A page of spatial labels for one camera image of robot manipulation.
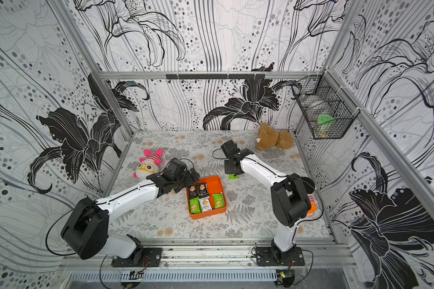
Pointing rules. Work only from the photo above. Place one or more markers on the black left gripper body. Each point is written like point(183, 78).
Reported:
point(185, 180)

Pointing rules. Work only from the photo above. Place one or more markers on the green lid cup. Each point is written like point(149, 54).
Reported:
point(325, 123)

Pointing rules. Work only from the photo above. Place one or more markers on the brown teddy bear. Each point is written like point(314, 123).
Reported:
point(269, 138)

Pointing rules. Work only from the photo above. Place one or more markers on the floral table mat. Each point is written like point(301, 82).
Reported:
point(247, 212)

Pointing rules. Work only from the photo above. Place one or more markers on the black wall bar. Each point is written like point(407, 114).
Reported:
point(196, 76)

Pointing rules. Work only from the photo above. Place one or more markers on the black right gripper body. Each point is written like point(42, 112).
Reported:
point(233, 168)

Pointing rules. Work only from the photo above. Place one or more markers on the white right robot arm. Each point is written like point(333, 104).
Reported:
point(289, 193)

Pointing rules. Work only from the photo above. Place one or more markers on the striped orange toy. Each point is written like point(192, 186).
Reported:
point(313, 202)

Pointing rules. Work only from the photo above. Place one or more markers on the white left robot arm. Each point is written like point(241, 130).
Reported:
point(87, 229)

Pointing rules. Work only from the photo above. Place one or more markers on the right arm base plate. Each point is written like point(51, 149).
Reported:
point(268, 256)

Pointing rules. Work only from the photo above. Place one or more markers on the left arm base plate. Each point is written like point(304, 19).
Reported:
point(145, 257)

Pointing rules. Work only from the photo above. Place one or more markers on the pink white plush toy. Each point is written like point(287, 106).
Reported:
point(149, 164)

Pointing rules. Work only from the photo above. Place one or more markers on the black wire basket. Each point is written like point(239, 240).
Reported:
point(321, 94)

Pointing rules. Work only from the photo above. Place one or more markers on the white cookie packet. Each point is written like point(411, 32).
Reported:
point(205, 204)

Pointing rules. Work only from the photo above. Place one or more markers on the white cable duct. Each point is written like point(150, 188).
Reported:
point(220, 275)

